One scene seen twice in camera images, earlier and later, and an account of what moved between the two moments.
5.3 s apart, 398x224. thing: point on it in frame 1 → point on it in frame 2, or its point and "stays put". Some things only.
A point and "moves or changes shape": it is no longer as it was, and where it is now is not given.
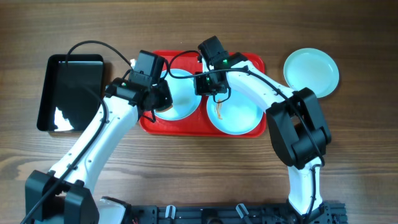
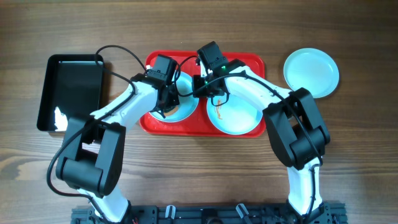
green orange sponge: [163, 109] moves or changes shape
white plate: [312, 68] stays put
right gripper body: [206, 85] stays put
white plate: [185, 101] stays put
